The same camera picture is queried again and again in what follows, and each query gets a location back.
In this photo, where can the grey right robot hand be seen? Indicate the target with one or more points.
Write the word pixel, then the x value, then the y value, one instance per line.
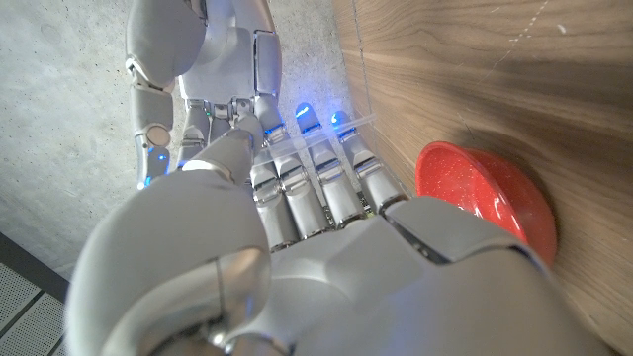
pixel 222 59

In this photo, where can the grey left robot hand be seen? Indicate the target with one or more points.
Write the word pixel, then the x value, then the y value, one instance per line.
pixel 371 296

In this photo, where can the red speckled bowl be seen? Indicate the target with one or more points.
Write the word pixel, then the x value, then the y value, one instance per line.
pixel 475 193

